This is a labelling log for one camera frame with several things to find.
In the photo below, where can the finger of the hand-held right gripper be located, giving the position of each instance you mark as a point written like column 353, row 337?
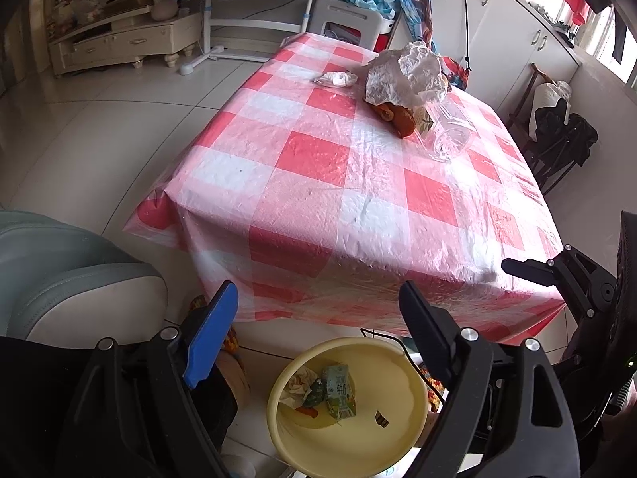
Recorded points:
column 535, row 267

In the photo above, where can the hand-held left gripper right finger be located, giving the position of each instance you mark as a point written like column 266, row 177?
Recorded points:
column 428, row 331

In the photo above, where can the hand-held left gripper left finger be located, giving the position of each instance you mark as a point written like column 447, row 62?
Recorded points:
column 211, row 333

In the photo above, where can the pale yellow plastic basin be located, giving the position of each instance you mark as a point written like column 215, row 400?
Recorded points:
column 393, row 383

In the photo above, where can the clear plastic bottle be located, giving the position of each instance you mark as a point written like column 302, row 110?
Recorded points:
column 450, row 134

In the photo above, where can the brown snack wrapper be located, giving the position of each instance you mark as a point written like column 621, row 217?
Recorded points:
column 398, row 117

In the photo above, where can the white plastic bag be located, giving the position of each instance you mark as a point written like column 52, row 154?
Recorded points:
column 405, row 77

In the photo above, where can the white tissue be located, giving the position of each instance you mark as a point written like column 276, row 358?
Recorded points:
column 336, row 78

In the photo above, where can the crumpled dirty tissue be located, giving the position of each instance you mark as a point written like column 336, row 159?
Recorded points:
column 296, row 383

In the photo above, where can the small paper scrap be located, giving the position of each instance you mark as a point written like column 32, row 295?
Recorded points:
column 381, row 419

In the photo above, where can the small green wrapper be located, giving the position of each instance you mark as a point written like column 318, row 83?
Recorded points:
column 314, row 394

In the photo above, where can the black folding chair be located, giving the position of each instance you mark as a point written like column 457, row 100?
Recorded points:
column 572, row 137

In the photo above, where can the dark wooden chair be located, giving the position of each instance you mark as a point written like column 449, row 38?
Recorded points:
column 520, row 124

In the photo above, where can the grey leather sofa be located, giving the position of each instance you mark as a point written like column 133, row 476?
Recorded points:
column 59, row 269

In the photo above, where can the white stuffed sack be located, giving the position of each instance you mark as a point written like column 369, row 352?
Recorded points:
column 547, row 97

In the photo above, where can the red white checked tablecloth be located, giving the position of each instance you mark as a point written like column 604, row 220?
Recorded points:
column 318, row 184

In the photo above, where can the colourful printed bag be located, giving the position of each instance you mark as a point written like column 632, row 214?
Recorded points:
column 420, row 15

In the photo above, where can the cream tv cabinet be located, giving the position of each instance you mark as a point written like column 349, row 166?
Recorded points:
column 124, row 42

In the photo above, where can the white plastic stool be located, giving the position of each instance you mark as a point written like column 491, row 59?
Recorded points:
column 348, row 16

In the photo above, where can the pink kettlebell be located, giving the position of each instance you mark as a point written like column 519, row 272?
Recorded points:
column 162, row 5

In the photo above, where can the white wall cabinet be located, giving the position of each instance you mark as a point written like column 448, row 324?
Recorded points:
column 502, row 25

